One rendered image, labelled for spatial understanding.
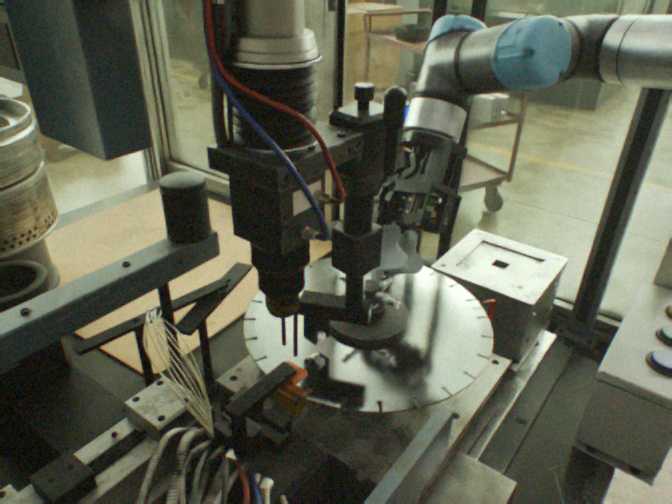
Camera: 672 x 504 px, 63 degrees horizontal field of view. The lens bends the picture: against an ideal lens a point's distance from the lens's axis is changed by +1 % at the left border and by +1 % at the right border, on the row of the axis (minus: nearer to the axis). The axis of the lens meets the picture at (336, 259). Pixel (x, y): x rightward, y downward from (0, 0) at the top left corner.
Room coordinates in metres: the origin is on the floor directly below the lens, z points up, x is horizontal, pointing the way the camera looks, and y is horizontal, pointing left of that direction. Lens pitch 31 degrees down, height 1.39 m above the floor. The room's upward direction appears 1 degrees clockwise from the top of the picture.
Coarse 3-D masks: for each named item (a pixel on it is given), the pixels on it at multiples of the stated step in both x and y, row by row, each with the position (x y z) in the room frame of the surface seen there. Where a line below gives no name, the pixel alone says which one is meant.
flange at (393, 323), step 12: (396, 300) 0.61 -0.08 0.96; (372, 312) 0.56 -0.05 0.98; (384, 312) 0.58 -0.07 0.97; (396, 312) 0.58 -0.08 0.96; (336, 324) 0.56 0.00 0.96; (348, 324) 0.55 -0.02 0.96; (372, 324) 0.55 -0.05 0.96; (384, 324) 0.56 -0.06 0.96; (396, 324) 0.56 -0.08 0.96; (348, 336) 0.53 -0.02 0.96; (360, 336) 0.53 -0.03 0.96; (372, 336) 0.53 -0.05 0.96; (384, 336) 0.53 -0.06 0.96; (396, 336) 0.54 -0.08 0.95
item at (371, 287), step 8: (344, 280) 0.60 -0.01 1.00; (368, 280) 0.59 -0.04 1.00; (384, 280) 0.60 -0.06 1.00; (368, 288) 0.57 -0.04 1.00; (376, 288) 0.57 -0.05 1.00; (368, 296) 0.57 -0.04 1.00; (376, 296) 0.57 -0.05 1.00; (384, 296) 0.56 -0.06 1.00; (376, 304) 0.57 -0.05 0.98; (392, 304) 0.55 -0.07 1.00; (400, 304) 0.55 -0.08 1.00
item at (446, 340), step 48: (336, 288) 0.65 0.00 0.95; (432, 288) 0.66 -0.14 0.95; (288, 336) 0.54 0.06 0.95; (336, 336) 0.54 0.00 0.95; (432, 336) 0.55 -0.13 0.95; (480, 336) 0.55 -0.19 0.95; (288, 384) 0.45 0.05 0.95; (336, 384) 0.46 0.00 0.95; (384, 384) 0.46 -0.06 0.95; (432, 384) 0.46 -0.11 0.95
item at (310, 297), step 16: (352, 288) 0.50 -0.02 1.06; (304, 304) 0.51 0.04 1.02; (320, 304) 0.51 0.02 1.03; (336, 304) 0.51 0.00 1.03; (352, 304) 0.50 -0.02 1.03; (368, 304) 0.51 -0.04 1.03; (304, 320) 0.52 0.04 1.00; (320, 320) 0.52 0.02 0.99; (336, 320) 0.50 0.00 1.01; (352, 320) 0.50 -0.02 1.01; (368, 320) 0.49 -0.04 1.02; (304, 336) 0.52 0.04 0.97
